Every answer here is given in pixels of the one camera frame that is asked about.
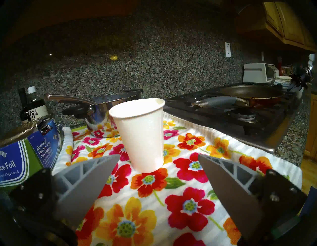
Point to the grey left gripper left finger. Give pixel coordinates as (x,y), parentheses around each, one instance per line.
(81,183)

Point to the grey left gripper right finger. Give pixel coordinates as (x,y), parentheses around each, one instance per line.
(230,191)

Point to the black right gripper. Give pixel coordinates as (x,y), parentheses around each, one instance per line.
(301,78)

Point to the white paper cup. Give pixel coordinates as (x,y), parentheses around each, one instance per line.
(141,134)
(300,94)

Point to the stacked white plates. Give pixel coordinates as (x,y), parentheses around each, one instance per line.
(282,80)

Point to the floral kitchen towel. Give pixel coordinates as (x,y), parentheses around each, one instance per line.
(188,205)

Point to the white toaster oven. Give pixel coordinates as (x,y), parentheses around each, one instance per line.
(256,73)

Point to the wooden lower cabinet run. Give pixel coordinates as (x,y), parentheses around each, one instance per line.
(311,124)

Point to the dark nonstick frying pan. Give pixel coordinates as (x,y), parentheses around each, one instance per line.
(250,93)

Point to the wooden upper cabinet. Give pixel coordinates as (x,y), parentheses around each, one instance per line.
(289,22)

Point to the blue foodservice foil box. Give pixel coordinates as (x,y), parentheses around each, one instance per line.
(27,158)

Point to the stainless steel gas cooktop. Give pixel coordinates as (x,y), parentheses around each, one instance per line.
(235,124)

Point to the stainless steel saucepan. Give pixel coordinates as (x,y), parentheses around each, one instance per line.
(99,111)

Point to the black cast iron grate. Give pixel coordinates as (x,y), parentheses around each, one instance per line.
(223,116)

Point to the dark blue moving blanket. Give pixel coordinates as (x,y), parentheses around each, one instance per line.
(310,200)

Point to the dark bottle with white label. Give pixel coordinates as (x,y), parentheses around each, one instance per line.
(37,109)

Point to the slim dark glass bottle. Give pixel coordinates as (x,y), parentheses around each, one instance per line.
(23,109)

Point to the white duplex wall outlet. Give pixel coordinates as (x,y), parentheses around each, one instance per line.
(227,49)

